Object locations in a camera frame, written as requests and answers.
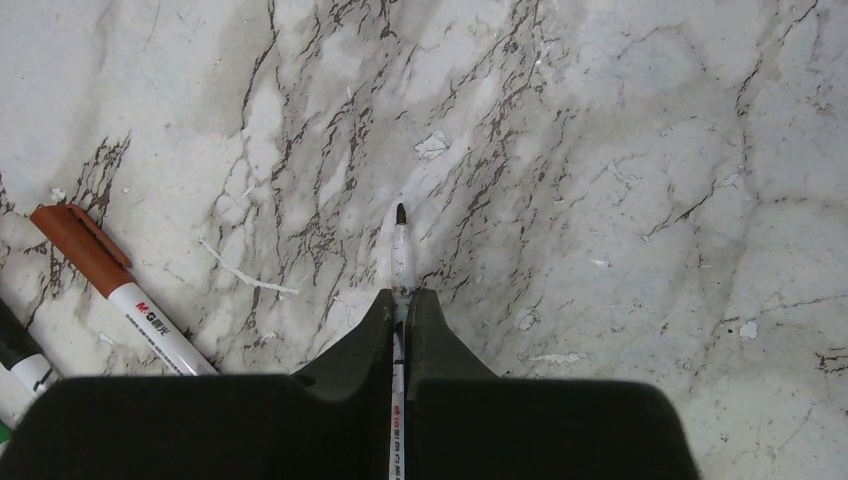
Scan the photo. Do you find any white marker green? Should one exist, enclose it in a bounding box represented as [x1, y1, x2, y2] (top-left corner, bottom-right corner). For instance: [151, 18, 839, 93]
[0, 421, 12, 446]

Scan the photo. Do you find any white marker orange tip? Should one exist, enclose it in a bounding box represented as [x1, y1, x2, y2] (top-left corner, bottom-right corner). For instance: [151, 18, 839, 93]
[104, 280, 217, 376]

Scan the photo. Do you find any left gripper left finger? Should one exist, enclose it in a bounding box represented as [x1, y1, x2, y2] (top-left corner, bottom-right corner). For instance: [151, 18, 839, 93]
[1, 290, 393, 479]

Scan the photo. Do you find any white marker black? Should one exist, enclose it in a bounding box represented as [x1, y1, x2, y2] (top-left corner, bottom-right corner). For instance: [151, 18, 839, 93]
[0, 298, 62, 399]

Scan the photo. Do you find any white marker brown end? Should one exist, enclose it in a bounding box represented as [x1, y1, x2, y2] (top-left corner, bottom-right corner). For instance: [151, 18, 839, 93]
[388, 203, 416, 480]

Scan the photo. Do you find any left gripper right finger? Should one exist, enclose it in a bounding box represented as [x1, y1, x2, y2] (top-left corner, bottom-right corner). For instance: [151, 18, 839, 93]
[406, 289, 699, 479]

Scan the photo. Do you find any black pen cap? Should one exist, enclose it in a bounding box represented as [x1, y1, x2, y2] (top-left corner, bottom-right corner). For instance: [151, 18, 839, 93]
[0, 301, 43, 371]

